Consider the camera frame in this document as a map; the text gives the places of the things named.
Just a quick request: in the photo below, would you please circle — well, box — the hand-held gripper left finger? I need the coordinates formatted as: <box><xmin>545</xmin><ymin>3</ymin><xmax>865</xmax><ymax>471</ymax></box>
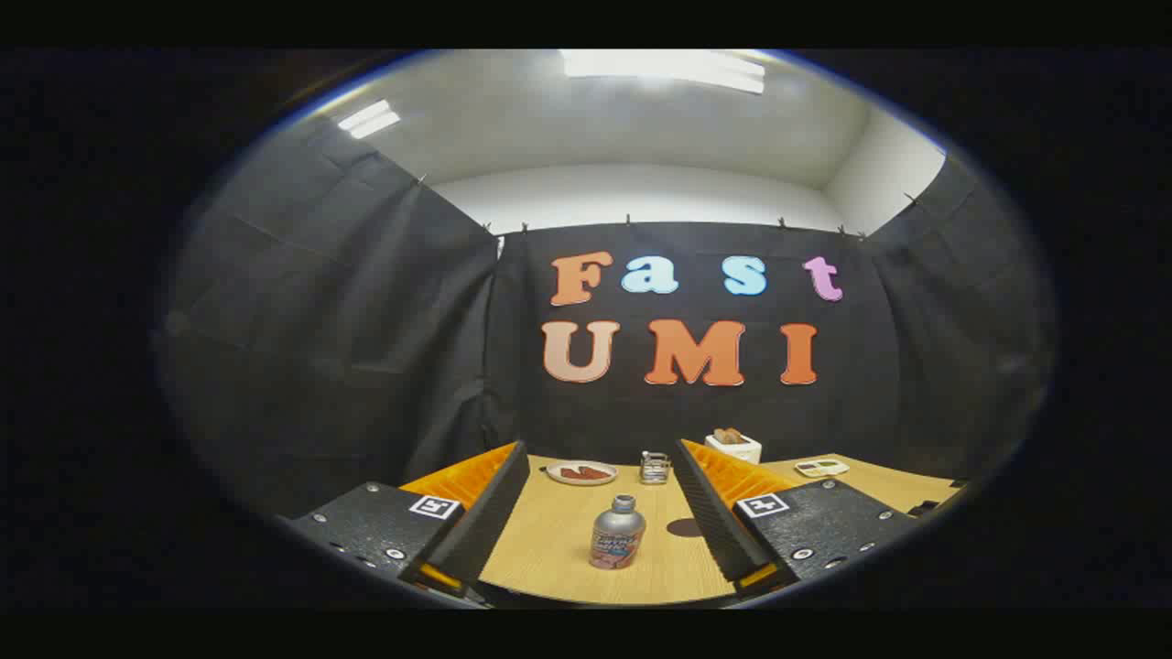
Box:
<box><xmin>291</xmin><ymin>440</ymin><xmax>532</xmax><ymax>600</ymax></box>

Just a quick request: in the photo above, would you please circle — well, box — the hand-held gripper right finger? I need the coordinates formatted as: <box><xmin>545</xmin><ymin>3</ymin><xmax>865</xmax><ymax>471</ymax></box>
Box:
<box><xmin>675</xmin><ymin>438</ymin><xmax>919</xmax><ymax>598</ymax></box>

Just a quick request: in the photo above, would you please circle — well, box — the silver juice bottle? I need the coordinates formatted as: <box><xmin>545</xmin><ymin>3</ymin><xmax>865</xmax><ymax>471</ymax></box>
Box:
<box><xmin>589</xmin><ymin>494</ymin><xmax>647</xmax><ymax>571</ymax></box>

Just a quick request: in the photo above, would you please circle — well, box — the white toaster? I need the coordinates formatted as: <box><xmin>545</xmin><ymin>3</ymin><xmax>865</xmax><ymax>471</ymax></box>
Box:
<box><xmin>704</xmin><ymin>434</ymin><xmax>763</xmax><ymax>465</ymax></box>

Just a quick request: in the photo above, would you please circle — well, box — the wooden table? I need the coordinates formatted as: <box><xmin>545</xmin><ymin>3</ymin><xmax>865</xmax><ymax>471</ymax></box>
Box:
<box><xmin>478</xmin><ymin>453</ymin><xmax>962</xmax><ymax>607</ymax></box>

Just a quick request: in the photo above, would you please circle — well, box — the white plate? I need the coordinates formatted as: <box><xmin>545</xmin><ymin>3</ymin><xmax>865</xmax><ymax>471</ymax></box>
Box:
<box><xmin>546</xmin><ymin>460</ymin><xmax>619</xmax><ymax>486</ymax></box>

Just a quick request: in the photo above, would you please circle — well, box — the black backdrop cloth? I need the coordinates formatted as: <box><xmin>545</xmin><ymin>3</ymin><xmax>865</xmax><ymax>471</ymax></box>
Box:
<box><xmin>156</xmin><ymin>114</ymin><xmax>1058</xmax><ymax>518</ymax></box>

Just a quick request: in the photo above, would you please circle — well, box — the small ceiling light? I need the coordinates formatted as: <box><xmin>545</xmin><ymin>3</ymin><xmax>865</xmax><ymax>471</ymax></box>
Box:
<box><xmin>337</xmin><ymin>100</ymin><xmax>402</xmax><ymax>140</ymax></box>

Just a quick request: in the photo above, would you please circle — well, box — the large ceiling light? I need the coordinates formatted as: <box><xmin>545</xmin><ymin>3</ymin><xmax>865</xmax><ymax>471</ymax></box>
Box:
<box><xmin>560</xmin><ymin>49</ymin><xmax>766</xmax><ymax>95</ymax></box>

